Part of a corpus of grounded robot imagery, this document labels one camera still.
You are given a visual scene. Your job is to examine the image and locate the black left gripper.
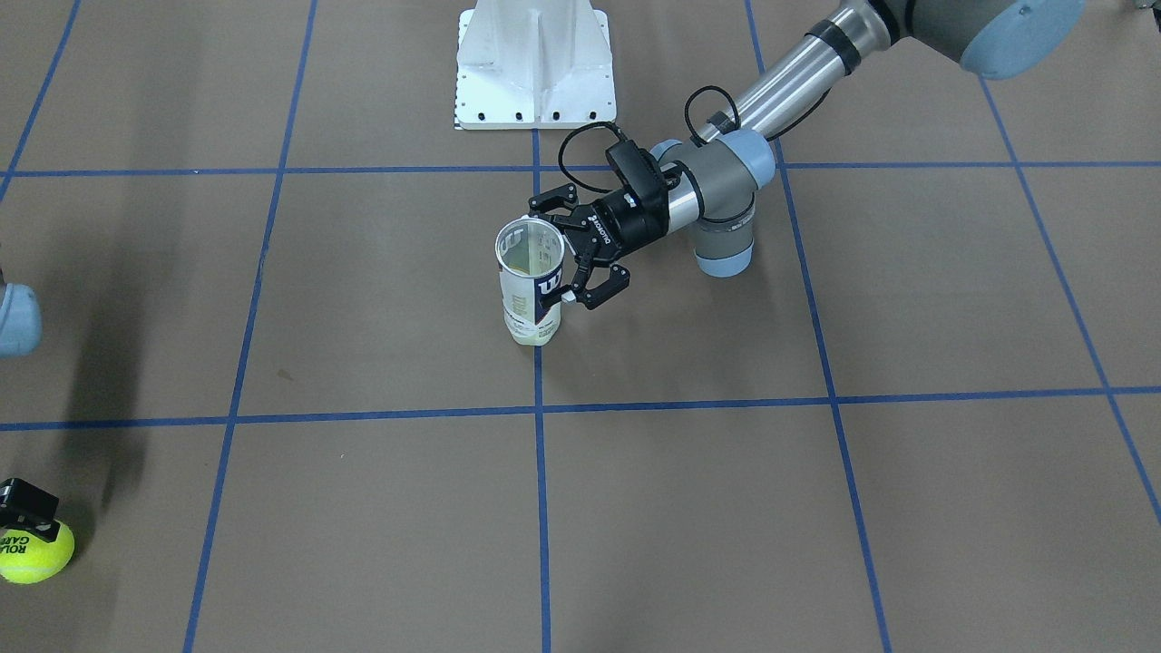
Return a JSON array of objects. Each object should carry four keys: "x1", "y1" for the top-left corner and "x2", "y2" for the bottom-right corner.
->
[{"x1": 528, "y1": 182, "x2": 670, "y2": 310}]

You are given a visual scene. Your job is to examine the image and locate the yellow tennis ball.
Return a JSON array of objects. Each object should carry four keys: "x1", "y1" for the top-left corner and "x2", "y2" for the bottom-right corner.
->
[{"x1": 1, "y1": 523, "x2": 75, "y2": 584}]

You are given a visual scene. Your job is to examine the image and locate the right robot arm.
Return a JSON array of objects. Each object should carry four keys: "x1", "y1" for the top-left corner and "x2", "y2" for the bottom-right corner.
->
[{"x1": 1, "y1": 281, "x2": 62, "y2": 544}]

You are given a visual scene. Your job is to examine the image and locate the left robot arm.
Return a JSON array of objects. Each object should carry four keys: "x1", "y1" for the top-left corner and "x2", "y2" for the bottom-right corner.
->
[{"x1": 528, "y1": 1, "x2": 1086, "y2": 310}]

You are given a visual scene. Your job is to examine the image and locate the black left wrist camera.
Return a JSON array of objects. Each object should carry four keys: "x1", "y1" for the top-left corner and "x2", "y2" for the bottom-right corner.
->
[{"x1": 605, "y1": 139, "x2": 668, "y2": 211}]

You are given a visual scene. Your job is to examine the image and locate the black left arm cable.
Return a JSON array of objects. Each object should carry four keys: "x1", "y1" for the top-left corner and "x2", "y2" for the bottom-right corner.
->
[{"x1": 557, "y1": 85, "x2": 741, "y2": 195}]

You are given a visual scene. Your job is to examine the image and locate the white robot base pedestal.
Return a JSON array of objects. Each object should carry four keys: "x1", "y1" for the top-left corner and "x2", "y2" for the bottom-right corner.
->
[{"x1": 454, "y1": 1, "x2": 618, "y2": 130}]

